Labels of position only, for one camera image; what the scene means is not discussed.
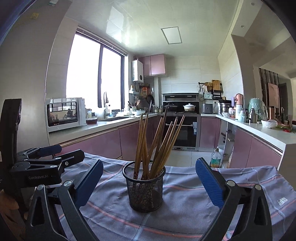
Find black range hood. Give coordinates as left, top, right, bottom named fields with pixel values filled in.
left=161, top=93, right=200, bottom=103

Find steel cooking pot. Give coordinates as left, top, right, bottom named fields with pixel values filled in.
left=218, top=103, right=232, bottom=114

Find pink base cabinets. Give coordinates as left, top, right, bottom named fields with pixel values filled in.
left=200, top=116, right=284, bottom=168
left=48, top=113, right=162, bottom=160

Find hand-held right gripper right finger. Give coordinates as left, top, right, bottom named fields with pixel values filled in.
left=195, top=158, right=274, bottom=241

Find kitchen window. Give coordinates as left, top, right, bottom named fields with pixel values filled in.
left=66, top=29, right=127, bottom=109

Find black built-in oven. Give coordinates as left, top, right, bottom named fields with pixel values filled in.
left=162, top=113, right=201, bottom=151

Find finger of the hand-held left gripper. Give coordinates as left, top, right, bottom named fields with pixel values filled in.
left=17, top=145, right=62, bottom=161
left=27, top=149, right=85, bottom=170

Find green plastic covered appliance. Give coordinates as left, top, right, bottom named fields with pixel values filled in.
left=248, top=98, right=268, bottom=121

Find grey checked tablecloth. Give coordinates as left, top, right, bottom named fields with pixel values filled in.
left=53, top=152, right=296, bottom=241

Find white water heater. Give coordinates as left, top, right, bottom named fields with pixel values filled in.
left=132, top=60, right=144, bottom=82

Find cooking oil bottle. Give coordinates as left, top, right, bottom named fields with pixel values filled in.
left=210, top=148, right=223, bottom=169

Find bundle of golden chopsticks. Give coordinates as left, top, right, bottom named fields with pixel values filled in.
left=134, top=107, right=186, bottom=180

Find framed wall art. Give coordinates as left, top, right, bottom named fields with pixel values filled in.
left=268, top=82, right=279, bottom=108

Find sink faucet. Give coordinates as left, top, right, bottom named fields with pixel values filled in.
left=103, top=91, right=110, bottom=119

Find white bowl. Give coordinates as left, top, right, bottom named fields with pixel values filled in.
left=261, top=119, right=278, bottom=129

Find black mesh holder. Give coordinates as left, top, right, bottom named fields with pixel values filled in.
left=122, top=161, right=166, bottom=213

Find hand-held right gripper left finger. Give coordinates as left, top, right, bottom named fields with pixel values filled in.
left=25, top=159, right=104, bottom=241

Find black wall rack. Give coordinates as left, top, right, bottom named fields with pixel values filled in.
left=198, top=80, right=223, bottom=100

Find pink wall cabinet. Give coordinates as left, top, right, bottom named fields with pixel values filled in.
left=139, top=54, right=166, bottom=77

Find white microwave oven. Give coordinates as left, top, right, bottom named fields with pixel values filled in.
left=45, top=97, right=86, bottom=133

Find white casserole pot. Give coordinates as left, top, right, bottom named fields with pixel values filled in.
left=183, top=103, right=199, bottom=112

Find ceiling light panel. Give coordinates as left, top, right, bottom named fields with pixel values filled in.
left=161, top=27, right=183, bottom=44

